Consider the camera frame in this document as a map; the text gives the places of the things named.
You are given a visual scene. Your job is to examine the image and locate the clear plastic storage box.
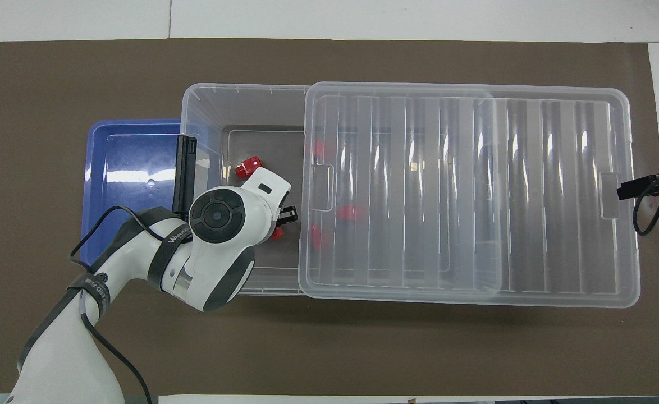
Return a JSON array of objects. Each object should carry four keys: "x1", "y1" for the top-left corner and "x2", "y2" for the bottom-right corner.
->
[{"x1": 180, "y1": 83, "x2": 503, "y2": 296}]

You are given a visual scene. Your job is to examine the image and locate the black box latch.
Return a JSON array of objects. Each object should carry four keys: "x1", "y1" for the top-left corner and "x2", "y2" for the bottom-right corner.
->
[{"x1": 172, "y1": 135, "x2": 199, "y2": 219}]

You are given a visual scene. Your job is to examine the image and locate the blue plastic tray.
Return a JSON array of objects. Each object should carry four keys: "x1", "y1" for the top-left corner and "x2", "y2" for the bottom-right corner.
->
[{"x1": 84, "y1": 118, "x2": 198, "y2": 271}]

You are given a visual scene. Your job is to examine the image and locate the clear plastic box lid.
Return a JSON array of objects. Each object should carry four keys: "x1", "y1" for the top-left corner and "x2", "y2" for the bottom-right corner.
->
[{"x1": 298, "y1": 81, "x2": 642, "y2": 309}]

